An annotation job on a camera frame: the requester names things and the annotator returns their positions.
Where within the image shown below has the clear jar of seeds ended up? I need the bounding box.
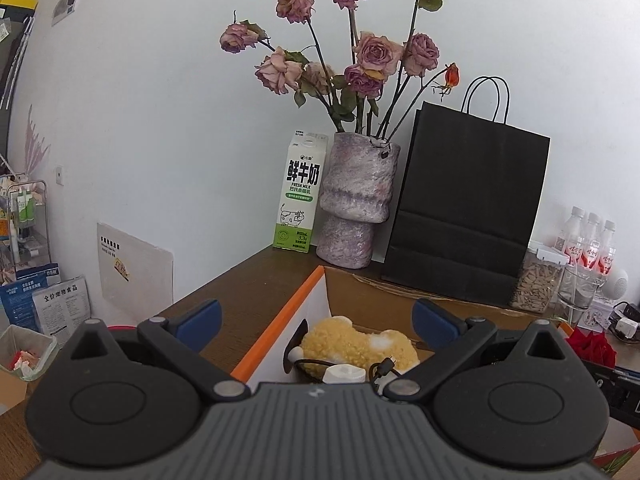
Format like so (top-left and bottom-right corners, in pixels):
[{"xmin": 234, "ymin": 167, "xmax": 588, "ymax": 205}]
[{"xmin": 510, "ymin": 240, "xmax": 568, "ymax": 313}]

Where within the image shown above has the clear drinking glass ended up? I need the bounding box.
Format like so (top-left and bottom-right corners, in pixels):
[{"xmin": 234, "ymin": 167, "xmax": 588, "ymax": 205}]
[{"xmin": 555, "ymin": 262, "xmax": 603, "ymax": 323}]

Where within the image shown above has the white round speaker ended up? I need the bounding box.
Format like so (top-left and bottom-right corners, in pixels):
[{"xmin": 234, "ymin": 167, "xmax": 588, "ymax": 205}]
[{"xmin": 602, "ymin": 266, "xmax": 629, "ymax": 303}]

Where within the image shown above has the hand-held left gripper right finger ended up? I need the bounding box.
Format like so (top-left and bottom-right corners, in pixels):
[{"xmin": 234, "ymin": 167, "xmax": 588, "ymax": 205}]
[{"xmin": 382, "ymin": 299, "xmax": 571, "ymax": 403}]

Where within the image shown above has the blue printed packet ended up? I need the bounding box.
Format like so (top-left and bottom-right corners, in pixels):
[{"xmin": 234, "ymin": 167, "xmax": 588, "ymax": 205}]
[{"xmin": 0, "ymin": 263, "xmax": 61, "ymax": 333}]

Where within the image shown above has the black paper bag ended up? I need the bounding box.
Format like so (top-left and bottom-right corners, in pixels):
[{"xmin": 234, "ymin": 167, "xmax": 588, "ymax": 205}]
[{"xmin": 381, "ymin": 76, "xmax": 552, "ymax": 307}]

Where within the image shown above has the white power plug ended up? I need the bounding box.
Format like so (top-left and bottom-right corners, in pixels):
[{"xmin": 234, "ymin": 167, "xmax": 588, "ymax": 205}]
[{"xmin": 612, "ymin": 317, "xmax": 640, "ymax": 341}]

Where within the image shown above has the cardboard trash box with liner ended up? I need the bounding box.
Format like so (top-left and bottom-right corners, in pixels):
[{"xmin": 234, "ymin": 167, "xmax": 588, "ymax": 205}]
[{"xmin": 0, "ymin": 324, "xmax": 58, "ymax": 401}]

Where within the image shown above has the yellow white plush toy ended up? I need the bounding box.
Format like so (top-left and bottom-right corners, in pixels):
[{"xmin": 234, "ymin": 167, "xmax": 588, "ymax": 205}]
[{"xmin": 282, "ymin": 315, "xmax": 421, "ymax": 386}]

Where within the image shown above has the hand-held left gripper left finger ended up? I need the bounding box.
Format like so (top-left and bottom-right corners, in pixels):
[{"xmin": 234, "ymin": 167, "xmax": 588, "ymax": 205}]
[{"xmin": 62, "ymin": 299, "xmax": 251, "ymax": 403}]

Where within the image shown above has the translucent white plastic bottle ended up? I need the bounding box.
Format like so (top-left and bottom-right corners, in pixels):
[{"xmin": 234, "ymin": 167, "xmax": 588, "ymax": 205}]
[{"xmin": 322, "ymin": 364, "xmax": 368, "ymax": 385}]

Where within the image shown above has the purple mottled vase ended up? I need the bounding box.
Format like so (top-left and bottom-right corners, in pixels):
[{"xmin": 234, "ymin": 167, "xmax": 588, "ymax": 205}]
[{"xmin": 316, "ymin": 132, "xmax": 402, "ymax": 268}]

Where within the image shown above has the red rose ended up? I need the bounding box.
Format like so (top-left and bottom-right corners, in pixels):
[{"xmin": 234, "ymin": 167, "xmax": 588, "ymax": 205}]
[{"xmin": 567, "ymin": 327, "xmax": 617, "ymax": 366}]

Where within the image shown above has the white printed bag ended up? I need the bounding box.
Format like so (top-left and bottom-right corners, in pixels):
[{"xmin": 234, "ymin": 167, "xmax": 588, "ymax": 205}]
[{"xmin": 32, "ymin": 275, "xmax": 91, "ymax": 348}]

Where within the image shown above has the white printed box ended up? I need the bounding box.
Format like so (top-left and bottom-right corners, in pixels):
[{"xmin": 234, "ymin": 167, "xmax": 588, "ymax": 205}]
[{"xmin": 582, "ymin": 297, "xmax": 626, "ymax": 333}]

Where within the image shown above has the red cardboard box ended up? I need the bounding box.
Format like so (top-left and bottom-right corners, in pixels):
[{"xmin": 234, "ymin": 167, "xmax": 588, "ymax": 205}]
[{"xmin": 230, "ymin": 265, "xmax": 640, "ymax": 478}]

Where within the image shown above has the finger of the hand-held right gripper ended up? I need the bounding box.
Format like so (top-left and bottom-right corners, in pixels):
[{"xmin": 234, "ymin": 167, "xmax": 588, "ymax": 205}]
[{"xmin": 587, "ymin": 360, "xmax": 640, "ymax": 386}]

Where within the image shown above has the green white milk carton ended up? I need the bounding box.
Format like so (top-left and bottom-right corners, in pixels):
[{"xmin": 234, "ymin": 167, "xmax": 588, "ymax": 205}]
[{"xmin": 272, "ymin": 130, "xmax": 328, "ymax": 254}]

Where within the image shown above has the bunch of dried pink roses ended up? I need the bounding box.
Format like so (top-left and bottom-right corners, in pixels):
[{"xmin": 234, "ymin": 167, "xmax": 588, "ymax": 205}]
[{"xmin": 220, "ymin": 0, "xmax": 460, "ymax": 136}]

